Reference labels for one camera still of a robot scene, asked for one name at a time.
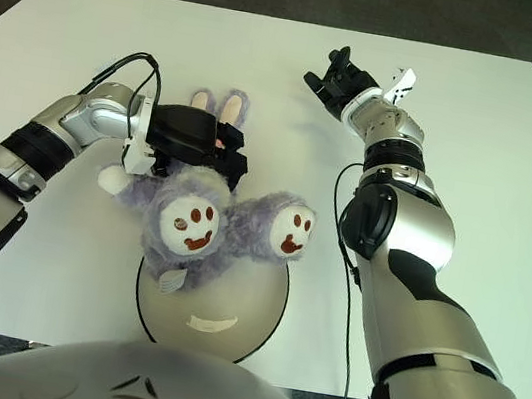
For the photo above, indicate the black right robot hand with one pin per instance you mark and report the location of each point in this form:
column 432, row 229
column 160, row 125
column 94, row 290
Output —
column 347, row 88

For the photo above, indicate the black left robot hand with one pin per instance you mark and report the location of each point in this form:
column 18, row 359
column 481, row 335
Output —
column 185, row 133

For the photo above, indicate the purple plush rabbit doll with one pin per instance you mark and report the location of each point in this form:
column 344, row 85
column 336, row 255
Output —
column 200, row 229

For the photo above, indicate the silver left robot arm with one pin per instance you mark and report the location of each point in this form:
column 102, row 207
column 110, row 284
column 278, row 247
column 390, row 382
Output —
column 48, row 135

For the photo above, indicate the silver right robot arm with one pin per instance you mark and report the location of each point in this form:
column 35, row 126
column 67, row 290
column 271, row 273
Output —
column 404, row 252

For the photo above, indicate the white plate with black rim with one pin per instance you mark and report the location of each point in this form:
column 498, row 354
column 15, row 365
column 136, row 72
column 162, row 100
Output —
column 239, row 306

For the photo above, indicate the grey robot torso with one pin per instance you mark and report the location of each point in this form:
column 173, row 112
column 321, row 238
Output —
column 140, row 387

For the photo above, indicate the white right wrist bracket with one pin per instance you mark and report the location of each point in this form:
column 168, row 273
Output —
column 400, row 86

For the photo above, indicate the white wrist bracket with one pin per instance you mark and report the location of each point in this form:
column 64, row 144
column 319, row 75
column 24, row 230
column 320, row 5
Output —
column 136, row 156
column 400, row 86

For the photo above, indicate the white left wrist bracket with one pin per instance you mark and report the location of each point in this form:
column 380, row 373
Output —
column 136, row 156

